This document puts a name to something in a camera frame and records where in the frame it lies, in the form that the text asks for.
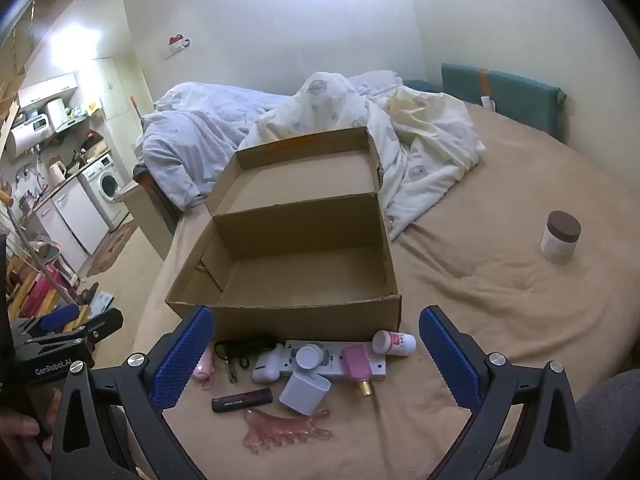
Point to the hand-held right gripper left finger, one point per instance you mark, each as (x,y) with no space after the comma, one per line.
(182,357)

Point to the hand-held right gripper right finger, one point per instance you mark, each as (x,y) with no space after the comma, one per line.
(447,360)

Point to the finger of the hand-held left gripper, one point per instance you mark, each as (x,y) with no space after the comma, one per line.
(100,323)
(60,316)

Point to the white bottle with red label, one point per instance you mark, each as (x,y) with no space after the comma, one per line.
(400,344)

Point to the black bar with red label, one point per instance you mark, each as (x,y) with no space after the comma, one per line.
(242,401)

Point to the pink perfume bottle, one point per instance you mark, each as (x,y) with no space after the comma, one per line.
(356,365)

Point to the pink translucent scraping comb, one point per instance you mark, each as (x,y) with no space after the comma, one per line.
(280,430)

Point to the cardboard box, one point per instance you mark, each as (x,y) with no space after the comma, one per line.
(300,270)

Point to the person's left hand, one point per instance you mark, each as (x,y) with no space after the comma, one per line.
(20,426)

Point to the white flat package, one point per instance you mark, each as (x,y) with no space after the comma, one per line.
(100,302)

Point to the brown floor mat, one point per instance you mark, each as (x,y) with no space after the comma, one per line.
(112,250)

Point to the white earbuds case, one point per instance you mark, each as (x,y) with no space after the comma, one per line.
(265,367)

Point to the white low cabinet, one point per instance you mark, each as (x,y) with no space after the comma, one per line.
(70,215)

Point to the white power strip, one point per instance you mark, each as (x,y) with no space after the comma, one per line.
(334,371)

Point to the round white cap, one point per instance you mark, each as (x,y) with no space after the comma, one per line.
(307,357)

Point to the white washing machine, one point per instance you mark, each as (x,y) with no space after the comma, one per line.
(107,185)

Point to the pink kettle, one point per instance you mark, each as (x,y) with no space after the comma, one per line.
(56,174)

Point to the white jar with brown lid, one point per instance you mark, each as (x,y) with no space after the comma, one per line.
(557,245)

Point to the person's grey trousers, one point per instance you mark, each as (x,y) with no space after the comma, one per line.
(610,425)

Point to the white water heater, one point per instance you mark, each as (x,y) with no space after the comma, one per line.
(27,139)

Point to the cream printed blanket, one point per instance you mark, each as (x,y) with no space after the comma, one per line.
(425,160)

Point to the pale blue duvet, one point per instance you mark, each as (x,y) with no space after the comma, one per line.
(200,125)

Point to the tall white wardrobe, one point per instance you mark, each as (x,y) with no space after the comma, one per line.
(117,90)

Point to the small white plug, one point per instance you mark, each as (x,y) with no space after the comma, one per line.
(487,103)

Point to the green headboard cushion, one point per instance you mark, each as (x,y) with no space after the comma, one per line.
(520,100)

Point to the dark bed frame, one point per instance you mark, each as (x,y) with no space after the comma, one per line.
(152,210)

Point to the white wall cabinet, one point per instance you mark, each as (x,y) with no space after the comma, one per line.
(47,90)

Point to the wall shelf with red item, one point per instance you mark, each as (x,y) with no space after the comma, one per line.
(176,46)

